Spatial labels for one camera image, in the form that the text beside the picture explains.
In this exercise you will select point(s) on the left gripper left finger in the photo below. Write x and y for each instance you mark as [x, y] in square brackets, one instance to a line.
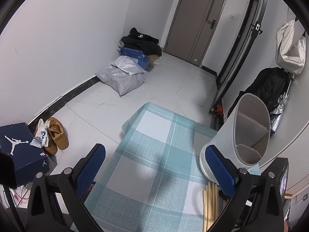
[74, 182]

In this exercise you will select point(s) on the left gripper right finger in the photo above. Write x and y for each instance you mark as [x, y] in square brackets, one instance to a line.
[233, 183]

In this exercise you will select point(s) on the white utensil holder cup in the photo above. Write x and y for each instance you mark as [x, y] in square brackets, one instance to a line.
[244, 137]

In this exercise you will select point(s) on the tan suede shoe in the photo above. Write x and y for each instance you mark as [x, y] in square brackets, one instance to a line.
[58, 138]

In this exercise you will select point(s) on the navy Jordan shoe box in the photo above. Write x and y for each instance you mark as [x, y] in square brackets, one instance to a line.
[28, 160]

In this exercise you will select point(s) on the white crumpled socks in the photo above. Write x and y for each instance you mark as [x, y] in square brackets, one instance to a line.
[41, 138]

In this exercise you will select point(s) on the orange black tool on floor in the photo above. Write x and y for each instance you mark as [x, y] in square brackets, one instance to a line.
[217, 111]

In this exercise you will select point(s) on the silver folded umbrella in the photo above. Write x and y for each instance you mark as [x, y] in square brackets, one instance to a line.
[277, 113]

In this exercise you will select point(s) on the teal plaid table mat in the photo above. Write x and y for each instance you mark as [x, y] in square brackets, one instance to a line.
[153, 181]

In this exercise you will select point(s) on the black hanging jacket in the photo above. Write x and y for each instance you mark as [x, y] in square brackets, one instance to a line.
[269, 85]

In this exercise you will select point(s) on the grey plastic mailer bag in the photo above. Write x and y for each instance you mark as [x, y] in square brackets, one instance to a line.
[121, 81]

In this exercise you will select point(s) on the white plastic mailer bag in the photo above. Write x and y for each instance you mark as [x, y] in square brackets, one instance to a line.
[127, 65]

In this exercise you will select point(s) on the white hanging bag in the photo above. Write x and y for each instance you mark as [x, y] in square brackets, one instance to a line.
[290, 56]

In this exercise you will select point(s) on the blue cardboard box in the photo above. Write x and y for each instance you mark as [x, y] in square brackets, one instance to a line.
[136, 55]

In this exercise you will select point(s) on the brown cardboard box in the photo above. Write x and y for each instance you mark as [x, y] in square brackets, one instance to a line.
[154, 60]

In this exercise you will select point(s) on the black clothes pile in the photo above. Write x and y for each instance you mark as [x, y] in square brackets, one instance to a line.
[143, 42]

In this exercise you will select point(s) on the black framed sliding door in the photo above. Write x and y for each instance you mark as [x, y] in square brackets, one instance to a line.
[249, 31]

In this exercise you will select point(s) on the grey entrance door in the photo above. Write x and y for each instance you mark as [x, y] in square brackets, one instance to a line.
[192, 29]

